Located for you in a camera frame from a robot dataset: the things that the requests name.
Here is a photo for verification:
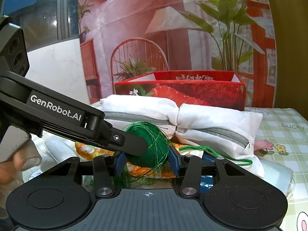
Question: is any orange floral packet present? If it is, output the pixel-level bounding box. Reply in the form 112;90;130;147
74;141;177;180

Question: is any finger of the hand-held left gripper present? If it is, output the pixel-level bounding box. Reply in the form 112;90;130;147
84;115;149;157

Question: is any checked cartoon print tablecloth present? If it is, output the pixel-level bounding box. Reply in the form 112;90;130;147
24;101;308;231

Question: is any window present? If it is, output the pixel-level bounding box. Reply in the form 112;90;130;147
0;0;81;53

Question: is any white zippered cloth bag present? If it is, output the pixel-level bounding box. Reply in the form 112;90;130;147
100;94;263;181

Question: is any person's left hand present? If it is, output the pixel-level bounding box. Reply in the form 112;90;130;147
0;138;43;194

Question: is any green thread ball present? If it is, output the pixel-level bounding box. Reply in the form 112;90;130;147
113;121;254;189

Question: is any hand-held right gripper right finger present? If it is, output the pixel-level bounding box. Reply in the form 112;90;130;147
168;146;251;199

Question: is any printed room scene backdrop cloth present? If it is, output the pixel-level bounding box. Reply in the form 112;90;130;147
77;0;277;109

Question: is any red cardboard box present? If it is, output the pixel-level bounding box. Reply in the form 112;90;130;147
114;70;246;111

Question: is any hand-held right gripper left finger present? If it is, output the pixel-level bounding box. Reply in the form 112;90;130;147
44;152;128;199

